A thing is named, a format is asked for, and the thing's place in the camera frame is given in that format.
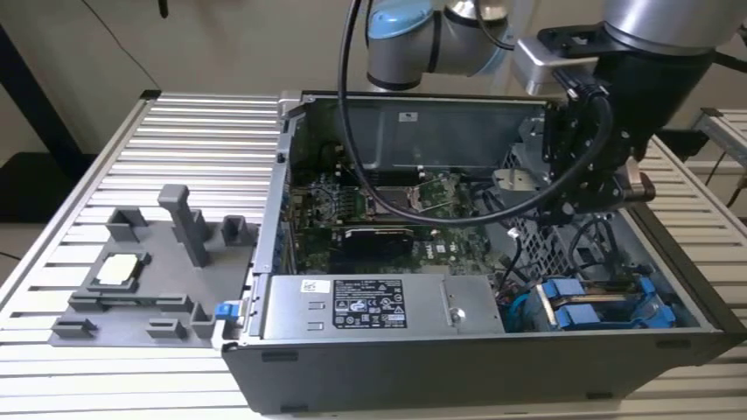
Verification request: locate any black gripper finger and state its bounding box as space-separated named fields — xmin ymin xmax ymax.
xmin=551 ymin=129 xmax=640 ymax=227
xmin=541 ymin=100 xmax=584 ymax=176

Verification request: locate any black disk wire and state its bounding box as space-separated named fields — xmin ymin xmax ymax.
xmin=568 ymin=213 xmax=617 ymax=284

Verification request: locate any blue disk carrier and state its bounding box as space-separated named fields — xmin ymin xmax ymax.
xmin=556 ymin=304 xmax=682 ymax=330

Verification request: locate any disk bay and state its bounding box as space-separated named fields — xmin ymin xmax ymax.
xmin=533 ymin=264 xmax=702 ymax=333

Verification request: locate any perforated metal drive cage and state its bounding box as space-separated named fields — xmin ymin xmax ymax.
xmin=477 ymin=126 xmax=583 ymax=281

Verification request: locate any metal socket cover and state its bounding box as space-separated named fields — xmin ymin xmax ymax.
xmin=415 ymin=172 xmax=463 ymax=207

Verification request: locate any green motherboard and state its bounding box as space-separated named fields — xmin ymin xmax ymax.
xmin=288 ymin=170 xmax=509 ymax=277

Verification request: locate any CPU socket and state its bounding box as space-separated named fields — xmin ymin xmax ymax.
xmin=361 ymin=185 xmax=423 ymax=219

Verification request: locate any black graphics card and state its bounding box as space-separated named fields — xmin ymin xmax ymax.
xmin=329 ymin=225 xmax=431 ymax=275

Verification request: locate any open black PC case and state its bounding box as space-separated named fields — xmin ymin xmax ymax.
xmin=220 ymin=89 xmax=747 ymax=417

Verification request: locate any silver power supply unit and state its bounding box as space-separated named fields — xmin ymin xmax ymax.
xmin=259 ymin=274 xmax=507 ymax=341

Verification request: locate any grey parts rack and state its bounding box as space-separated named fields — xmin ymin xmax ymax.
xmin=51 ymin=183 xmax=261 ymax=349

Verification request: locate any silver CPU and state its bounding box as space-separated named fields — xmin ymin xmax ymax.
xmin=96 ymin=253 xmax=145 ymax=285

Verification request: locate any black stand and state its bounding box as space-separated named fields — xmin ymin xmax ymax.
xmin=0 ymin=24 xmax=100 ymax=224

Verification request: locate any silver metal bracket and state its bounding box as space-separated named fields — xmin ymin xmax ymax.
xmin=491 ymin=168 xmax=539 ymax=194

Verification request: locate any aluminium frame table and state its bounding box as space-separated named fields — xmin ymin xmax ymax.
xmin=691 ymin=107 xmax=747 ymax=211

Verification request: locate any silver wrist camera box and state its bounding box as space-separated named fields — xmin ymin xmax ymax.
xmin=512 ymin=25 xmax=608 ymax=95

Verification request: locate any blue data wire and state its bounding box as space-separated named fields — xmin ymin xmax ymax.
xmin=501 ymin=291 xmax=531 ymax=332

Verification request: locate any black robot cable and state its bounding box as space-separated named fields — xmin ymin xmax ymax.
xmin=336 ymin=0 xmax=615 ymax=227

